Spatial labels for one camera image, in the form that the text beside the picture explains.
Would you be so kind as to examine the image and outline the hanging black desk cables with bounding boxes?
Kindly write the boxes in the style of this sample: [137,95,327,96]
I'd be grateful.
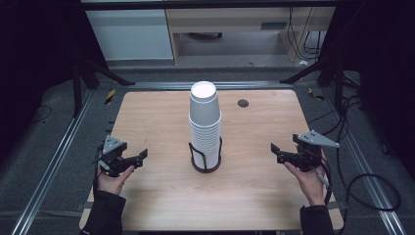
[286,7,328,62]

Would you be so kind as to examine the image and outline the looped black floor cable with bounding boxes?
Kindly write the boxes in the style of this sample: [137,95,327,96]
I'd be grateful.
[339,172,402,235]

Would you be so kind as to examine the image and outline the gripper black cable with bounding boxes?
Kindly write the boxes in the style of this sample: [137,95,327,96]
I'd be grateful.
[92,146,106,198]
[315,162,335,207]

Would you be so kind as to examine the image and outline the black metal stand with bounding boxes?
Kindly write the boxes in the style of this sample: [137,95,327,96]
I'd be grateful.
[279,54,362,116]
[71,58,137,118]

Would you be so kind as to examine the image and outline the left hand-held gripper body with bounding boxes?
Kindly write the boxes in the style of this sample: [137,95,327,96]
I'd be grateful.
[97,135,132,177]

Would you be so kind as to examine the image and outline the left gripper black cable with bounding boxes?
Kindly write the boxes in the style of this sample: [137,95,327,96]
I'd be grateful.
[92,146,106,198]

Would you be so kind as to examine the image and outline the yellow black tape strip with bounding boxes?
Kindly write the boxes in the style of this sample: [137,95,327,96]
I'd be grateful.
[307,86,326,102]
[104,88,117,106]

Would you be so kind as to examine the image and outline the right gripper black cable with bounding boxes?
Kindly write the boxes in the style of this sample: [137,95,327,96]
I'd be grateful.
[315,162,335,207]

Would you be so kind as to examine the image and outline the thin black floor cable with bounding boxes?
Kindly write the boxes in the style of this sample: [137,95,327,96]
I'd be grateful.
[30,104,54,124]

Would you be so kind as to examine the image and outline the person's left hand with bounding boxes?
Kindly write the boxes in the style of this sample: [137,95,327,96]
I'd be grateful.
[96,164,136,196]

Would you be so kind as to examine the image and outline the single white paper cup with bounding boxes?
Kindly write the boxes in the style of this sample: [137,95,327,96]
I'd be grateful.
[188,80,223,128]

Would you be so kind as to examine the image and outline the bundle of black floor cables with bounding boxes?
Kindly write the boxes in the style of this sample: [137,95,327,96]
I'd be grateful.
[307,93,364,184]

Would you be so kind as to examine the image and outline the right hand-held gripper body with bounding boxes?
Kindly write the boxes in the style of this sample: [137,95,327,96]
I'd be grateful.
[292,129,341,172]

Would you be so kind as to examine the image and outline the white cabinet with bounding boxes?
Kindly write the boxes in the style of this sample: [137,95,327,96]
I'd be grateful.
[85,9,175,62]

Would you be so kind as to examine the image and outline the black wire cup holder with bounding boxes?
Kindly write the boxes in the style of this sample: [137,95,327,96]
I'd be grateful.
[188,136,224,174]

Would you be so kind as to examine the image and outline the person's right hand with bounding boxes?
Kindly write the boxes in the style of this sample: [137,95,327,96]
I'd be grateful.
[283,156,328,207]

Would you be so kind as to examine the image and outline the long metal floor rail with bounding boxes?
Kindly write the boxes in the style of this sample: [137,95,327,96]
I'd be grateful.
[320,87,408,235]
[10,89,96,235]
[124,80,296,91]

